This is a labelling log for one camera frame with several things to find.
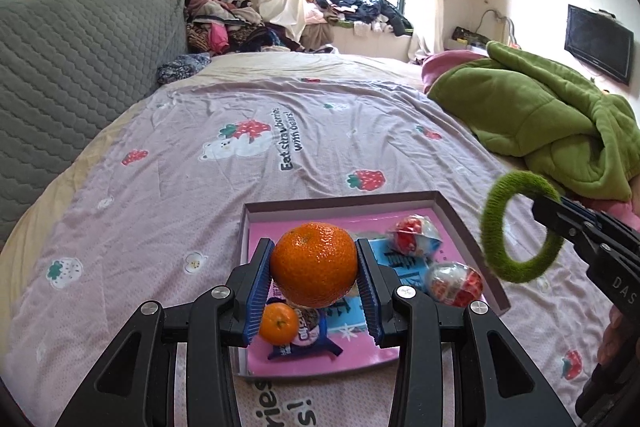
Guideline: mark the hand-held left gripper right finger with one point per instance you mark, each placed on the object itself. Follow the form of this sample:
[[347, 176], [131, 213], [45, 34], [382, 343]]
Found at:
[[367, 292]]

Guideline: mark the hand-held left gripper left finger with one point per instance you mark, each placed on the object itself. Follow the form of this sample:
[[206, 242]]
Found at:
[[257, 292]]

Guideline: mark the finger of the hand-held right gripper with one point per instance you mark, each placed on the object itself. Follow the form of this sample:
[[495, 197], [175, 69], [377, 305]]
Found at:
[[560, 214], [590, 213]]

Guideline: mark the small orange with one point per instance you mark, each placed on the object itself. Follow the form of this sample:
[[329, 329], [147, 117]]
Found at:
[[277, 322]]

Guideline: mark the large orange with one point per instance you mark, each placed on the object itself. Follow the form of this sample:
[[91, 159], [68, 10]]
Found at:
[[315, 264]]

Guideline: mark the blue snack packet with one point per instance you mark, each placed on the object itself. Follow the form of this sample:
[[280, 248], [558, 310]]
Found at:
[[310, 337]]

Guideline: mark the red egg toy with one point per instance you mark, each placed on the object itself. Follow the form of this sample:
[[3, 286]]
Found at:
[[455, 284]]

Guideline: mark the grey cardboard box tray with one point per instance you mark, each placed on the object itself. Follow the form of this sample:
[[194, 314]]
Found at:
[[350, 202]]

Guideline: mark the person's right hand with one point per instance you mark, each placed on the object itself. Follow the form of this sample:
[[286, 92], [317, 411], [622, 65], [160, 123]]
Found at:
[[612, 337]]

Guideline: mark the pink and blue book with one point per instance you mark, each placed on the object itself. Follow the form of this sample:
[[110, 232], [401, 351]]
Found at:
[[325, 364]]

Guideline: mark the strawberry printed bed sheet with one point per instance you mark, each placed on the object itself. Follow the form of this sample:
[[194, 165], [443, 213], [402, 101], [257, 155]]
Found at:
[[200, 207]]

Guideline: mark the green blanket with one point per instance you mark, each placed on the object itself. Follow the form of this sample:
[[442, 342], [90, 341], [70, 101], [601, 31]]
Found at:
[[525, 107]]

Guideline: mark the black television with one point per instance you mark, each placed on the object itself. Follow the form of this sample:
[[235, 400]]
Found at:
[[597, 39]]

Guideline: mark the pink pillow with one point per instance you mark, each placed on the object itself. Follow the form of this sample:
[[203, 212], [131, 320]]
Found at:
[[445, 67]]

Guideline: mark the black yellow box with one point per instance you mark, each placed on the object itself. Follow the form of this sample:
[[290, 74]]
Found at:
[[467, 36]]

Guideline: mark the dark floral cloth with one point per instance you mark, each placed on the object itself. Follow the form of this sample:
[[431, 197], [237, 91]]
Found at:
[[182, 67]]

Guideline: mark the pile of clothes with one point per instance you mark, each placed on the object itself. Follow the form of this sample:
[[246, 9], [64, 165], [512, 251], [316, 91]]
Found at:
[[225, 22]]

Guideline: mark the clothes on windowsill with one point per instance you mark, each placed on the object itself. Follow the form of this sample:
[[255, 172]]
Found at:
[[360, 7]]

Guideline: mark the grey quilted headboard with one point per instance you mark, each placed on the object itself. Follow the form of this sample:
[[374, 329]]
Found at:
[[75, 72]]

